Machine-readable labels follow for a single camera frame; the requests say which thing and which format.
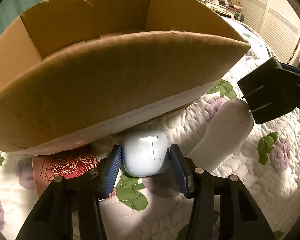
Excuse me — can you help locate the white bottle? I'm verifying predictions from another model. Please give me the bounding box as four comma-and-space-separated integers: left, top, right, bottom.
187, 98, 254, 173

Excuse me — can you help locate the light blue earbud case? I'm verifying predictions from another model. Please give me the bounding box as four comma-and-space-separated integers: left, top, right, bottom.
122, 129, 170, 177

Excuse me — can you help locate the white louvered wardrobe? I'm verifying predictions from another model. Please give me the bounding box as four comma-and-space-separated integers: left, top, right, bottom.
238, 0, 300, 64

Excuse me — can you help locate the black square box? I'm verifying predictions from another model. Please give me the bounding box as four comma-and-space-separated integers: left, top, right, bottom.
238, 56, 300, 124

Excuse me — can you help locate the brown cardboard box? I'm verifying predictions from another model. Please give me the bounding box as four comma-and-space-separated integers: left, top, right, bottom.
0, 0, 250, 155

